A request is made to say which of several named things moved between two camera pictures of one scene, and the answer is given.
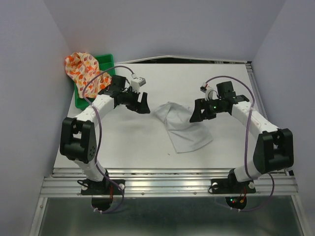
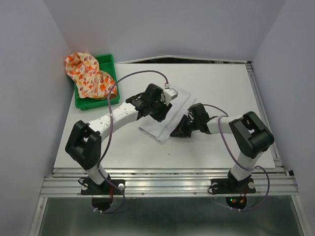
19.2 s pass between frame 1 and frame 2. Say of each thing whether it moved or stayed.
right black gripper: moved
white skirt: moved
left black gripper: moved
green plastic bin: stayed
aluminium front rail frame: stayed
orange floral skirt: stayed
